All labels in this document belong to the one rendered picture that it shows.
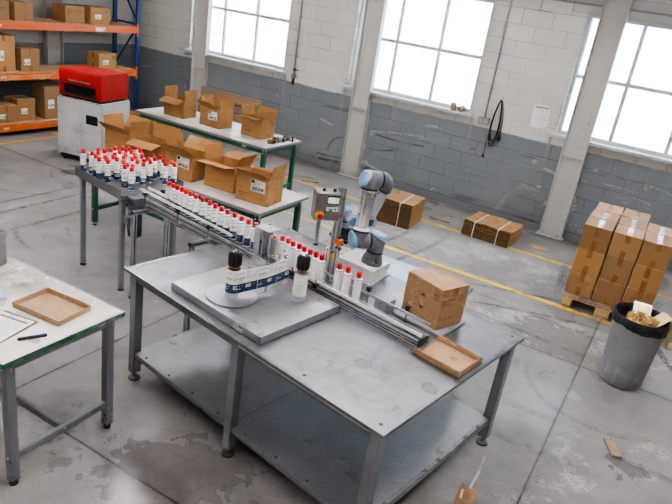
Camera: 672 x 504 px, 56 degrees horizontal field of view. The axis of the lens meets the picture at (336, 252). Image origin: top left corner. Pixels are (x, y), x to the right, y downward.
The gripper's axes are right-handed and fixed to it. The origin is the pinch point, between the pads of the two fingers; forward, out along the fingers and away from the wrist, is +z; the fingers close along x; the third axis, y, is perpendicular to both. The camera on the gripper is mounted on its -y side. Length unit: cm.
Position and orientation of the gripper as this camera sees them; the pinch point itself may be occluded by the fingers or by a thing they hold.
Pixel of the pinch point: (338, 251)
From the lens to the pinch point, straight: 470.8
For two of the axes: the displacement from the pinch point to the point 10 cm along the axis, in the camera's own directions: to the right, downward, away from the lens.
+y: 9.0, 2.8, -3.3
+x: 4.1, -2.9, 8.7
